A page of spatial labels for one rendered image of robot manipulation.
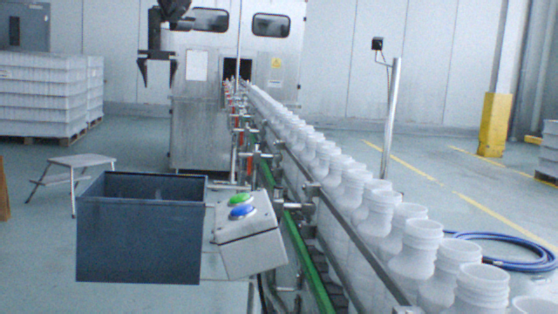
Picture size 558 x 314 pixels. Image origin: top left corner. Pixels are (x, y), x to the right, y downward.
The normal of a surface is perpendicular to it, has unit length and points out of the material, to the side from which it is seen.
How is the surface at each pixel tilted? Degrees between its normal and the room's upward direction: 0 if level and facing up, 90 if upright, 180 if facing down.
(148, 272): 90
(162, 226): 90
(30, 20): 90
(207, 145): 90
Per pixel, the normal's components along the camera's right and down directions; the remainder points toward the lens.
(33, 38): 0.11, 0.18
